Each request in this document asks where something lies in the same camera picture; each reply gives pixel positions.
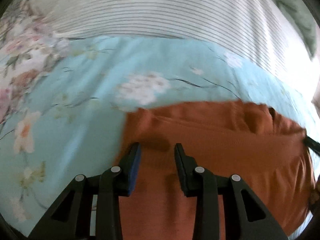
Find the green pillow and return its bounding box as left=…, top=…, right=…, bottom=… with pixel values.
left=272, top=0, right=317, bottom=59

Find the light blue floral quilt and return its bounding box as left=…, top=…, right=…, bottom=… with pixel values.
left=1, top=36, right=319, bottom=235

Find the rust orange knit sweater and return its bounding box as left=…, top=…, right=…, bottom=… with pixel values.
left=120, top=101, right=315, bottom=239

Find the white grey striped pillow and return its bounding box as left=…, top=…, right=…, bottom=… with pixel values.
left=30, top=0, right=310, bottom=73

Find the pink floral white pillow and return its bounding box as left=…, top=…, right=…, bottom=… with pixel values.
left=1, top=0, right=69, bottom=121

